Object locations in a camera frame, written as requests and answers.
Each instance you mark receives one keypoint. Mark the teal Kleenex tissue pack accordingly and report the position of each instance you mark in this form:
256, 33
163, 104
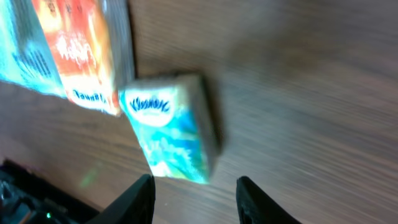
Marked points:
173, 126

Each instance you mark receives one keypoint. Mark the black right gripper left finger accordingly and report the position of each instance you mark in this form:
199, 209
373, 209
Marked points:
135, 205

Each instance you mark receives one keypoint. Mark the teal white packet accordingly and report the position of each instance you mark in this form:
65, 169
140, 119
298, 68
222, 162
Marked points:
26, 59

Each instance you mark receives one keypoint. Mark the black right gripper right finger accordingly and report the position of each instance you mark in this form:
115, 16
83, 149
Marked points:
256, 207

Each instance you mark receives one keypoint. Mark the orange tissue pack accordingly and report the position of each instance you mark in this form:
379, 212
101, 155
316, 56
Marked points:
91, 44

